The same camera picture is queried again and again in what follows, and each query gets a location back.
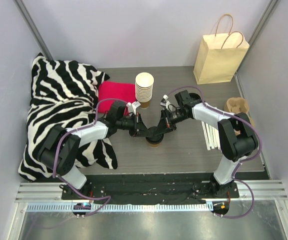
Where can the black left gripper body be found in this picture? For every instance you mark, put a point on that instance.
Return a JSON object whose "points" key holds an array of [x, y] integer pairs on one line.
{"points": [[136, 124]]}

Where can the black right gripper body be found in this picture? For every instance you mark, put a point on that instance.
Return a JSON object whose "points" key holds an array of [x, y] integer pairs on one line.
{"points": [[165, 119]]}

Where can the black plastic cup lid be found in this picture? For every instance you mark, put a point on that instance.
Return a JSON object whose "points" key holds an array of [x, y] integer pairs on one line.
{"points": [[154, 137]]}

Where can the brown paper coffee cup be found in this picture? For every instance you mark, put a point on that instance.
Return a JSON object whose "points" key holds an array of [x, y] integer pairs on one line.
{"points": [[153, 144]]}

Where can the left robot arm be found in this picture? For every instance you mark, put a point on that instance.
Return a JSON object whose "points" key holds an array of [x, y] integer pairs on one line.
{"points": [[61, 146]]}

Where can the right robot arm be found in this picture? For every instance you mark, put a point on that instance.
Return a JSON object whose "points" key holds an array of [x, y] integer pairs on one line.
{"points": [[236, 136]]}

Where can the pink folded cloth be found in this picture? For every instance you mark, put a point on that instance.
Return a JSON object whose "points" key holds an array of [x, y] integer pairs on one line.
{"points": [[121, 91]]}

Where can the stack of brown paper cups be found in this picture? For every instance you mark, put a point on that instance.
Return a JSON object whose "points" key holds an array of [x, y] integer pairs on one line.
{"points": [[144, 88]]}

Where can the white wrapped straw bundle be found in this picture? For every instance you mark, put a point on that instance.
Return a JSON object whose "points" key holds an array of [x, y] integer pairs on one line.
{"points": [[211, 136]]}

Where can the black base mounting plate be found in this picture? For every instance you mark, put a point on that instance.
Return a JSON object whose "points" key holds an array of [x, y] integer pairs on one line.
{"points": [[149, 189]]}

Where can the brown pulp cup carrier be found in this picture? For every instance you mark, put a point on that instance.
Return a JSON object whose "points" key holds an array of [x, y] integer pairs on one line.
{"points": [[238, 105]]}

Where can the zebra print pillow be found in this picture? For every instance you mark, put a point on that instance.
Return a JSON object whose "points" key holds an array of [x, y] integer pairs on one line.
{"points": [[63, 93]]}

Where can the brown paper bag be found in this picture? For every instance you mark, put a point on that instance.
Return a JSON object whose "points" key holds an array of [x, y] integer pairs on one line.
{"points": [[220, 55]]}

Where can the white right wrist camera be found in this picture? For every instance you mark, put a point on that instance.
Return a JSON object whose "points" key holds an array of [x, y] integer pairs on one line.
{"points": [[164, 102]]}

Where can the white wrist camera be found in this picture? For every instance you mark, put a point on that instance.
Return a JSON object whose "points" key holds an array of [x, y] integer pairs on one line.
{"points": [[164, 102], [132, 107]]}

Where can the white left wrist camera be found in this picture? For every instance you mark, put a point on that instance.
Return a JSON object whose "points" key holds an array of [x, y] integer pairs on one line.
{"points": [[132, 107]]}

